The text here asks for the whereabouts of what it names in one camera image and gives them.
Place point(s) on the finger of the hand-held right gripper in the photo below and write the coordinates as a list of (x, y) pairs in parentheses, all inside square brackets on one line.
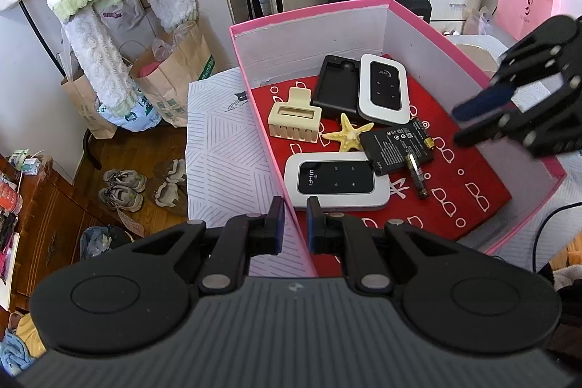
[(482, 101), (545, 124)]

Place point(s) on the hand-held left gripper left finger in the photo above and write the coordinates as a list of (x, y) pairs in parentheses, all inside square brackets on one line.
[(277, 229)]

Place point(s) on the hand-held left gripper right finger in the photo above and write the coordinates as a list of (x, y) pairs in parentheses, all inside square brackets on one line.
[(314, 229)]

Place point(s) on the white portable router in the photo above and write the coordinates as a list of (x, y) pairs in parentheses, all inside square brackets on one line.
[(384, 88), (336, 179)]

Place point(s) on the black gold cylindrical battery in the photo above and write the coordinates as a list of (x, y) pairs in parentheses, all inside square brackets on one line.
[(417, 176)]

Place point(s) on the dried yellow starfish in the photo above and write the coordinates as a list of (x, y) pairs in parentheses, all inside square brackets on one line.
[(348, 133)]

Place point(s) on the beige hair claw clip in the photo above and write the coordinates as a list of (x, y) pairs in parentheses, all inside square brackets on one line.
[(291, 124)]

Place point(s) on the black device back cover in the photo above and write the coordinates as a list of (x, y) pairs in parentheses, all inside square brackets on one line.
[(334, 88)]

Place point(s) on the pink cardboard box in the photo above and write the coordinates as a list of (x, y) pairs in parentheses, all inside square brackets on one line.
[(318, 33)]

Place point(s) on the beige round object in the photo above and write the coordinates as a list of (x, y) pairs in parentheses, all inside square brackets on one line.
[(477, 54)]

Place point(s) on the red eyeglass-print liner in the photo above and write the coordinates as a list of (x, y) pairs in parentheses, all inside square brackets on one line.
[(454, 170)]

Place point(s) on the beige slipper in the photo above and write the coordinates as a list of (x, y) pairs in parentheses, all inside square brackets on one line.
[(170, 195), (170, 170)]

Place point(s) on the black hard case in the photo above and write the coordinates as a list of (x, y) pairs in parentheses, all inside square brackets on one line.
[(416, 4)]

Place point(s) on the grey sneaker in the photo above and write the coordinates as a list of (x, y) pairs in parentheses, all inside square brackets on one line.
[(125, 180), (120, 199)]

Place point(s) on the trash bin with bag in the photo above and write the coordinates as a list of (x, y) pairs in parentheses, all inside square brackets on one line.
[(104, 240)]

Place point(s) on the green white plastic bag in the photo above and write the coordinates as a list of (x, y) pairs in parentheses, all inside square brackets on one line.
[(136, 117)]

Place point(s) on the brown paper bag green print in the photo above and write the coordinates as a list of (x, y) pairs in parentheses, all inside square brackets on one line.
[(182, 70)]

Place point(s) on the wooden nightstand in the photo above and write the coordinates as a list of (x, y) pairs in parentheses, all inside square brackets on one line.
[(50, 224)]

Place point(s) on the brown paper bags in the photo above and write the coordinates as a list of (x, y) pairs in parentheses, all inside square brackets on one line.
[(100, 51)]

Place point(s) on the small white green box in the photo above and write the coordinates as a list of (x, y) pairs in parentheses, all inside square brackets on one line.
[(27, 163)]

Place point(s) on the grey hanging garment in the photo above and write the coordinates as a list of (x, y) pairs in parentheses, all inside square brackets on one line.
[(120, 17)]

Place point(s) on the yellow cloth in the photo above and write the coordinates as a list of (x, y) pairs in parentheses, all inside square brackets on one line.
[(29, 335)]

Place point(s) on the black coat rack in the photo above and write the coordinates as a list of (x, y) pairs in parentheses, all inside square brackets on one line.
[(50, 51)]

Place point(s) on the blue cloth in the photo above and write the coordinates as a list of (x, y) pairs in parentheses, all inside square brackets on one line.
[(16, 354)]

